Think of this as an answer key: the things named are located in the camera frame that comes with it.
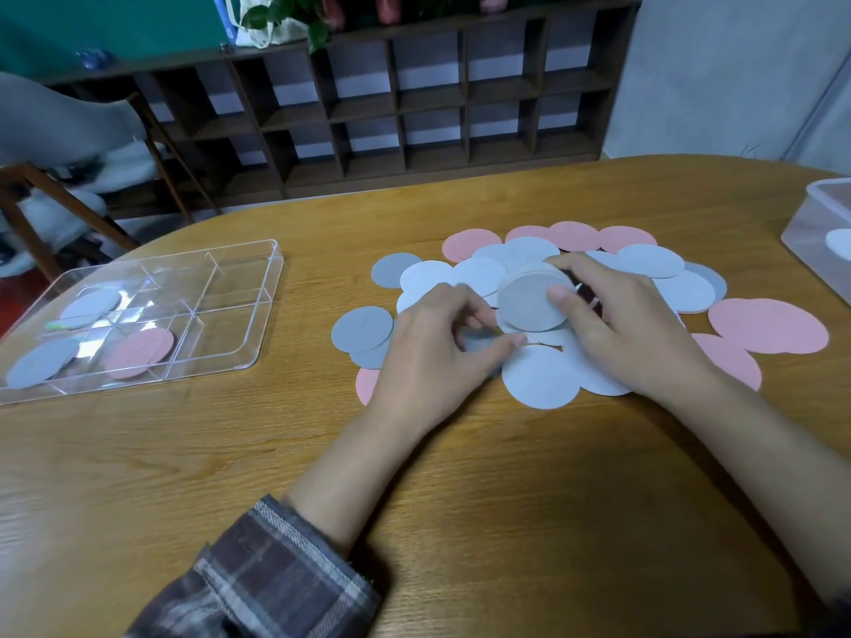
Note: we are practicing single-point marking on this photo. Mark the person's right hand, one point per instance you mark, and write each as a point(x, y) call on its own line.
point(638, 338)

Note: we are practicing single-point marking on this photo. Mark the person's left hand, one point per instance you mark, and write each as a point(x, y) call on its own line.
point(425, 372)

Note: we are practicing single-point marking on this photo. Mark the neat white paper circle stack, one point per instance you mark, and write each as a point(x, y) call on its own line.
point(528, 302)

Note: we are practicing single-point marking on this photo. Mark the pile of round paper discs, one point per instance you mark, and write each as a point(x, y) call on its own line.
point(771, 325)

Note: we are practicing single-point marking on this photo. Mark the clear divided tray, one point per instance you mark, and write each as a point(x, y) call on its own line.
point(233, 272)

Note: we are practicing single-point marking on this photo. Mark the white disc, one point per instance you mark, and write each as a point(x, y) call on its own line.
point(840, 245)
point(90, 308)

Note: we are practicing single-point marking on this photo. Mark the pink disc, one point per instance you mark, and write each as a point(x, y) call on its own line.
point(139, 353)

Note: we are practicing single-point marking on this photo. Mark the grey disc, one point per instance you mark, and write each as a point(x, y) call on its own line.
point(41, 363)

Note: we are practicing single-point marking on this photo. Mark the person's right forearm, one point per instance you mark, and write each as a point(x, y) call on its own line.
point(771, 471)

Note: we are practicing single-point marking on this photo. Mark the person's left forearm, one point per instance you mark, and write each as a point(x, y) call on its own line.
point(332, 485)

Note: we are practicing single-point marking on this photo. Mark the translucent plastic tub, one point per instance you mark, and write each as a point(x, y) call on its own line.
point(801, 225)

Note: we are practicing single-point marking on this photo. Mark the dark wooden cubby shelf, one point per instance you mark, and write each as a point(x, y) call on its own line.
point(432, 96)

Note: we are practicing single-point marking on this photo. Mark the white tote bag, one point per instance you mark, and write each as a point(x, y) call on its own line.
point(272, 36)

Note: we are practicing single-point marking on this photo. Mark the grey chair with wooden legs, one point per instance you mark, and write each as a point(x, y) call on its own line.
point(73, 205)
point(60, 119)

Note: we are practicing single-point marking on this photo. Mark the blue bottle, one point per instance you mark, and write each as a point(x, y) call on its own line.
point(223, 16)

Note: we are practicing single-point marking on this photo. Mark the blue packet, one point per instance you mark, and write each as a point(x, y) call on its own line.
point(93, 59)

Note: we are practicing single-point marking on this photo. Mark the grey wall pipe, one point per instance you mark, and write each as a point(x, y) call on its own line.
point(821, 116)

